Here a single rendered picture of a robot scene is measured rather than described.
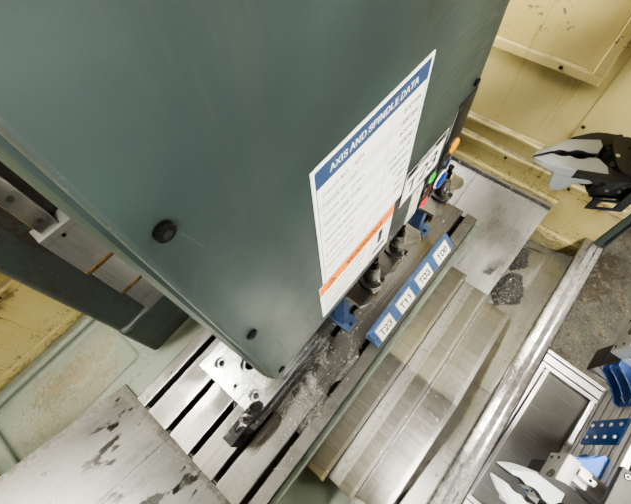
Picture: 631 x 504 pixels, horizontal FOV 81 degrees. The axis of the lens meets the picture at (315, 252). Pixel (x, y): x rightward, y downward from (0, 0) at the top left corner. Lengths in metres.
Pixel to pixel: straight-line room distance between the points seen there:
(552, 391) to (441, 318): 0.82
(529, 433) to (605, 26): 1.56
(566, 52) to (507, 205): 0.59
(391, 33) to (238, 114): 0.13
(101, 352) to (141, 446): 0.46
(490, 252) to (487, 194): 0.23
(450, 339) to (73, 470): 1.34
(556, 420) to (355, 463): 1.06
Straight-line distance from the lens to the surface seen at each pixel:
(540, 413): 2.08
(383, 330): 1.19
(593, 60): 1.31
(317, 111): 0.23
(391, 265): 0.97
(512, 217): 1.64
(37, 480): 1.63
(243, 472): 1.22
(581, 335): 2.52
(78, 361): 1.87
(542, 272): 1.76
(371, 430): 1.36
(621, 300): 2.72
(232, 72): 0.17
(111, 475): 1.57
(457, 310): 1.50
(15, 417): 1.97
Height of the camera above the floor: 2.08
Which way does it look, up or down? 63 degrees down
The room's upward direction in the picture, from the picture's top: 8 degrees counter-clockwise
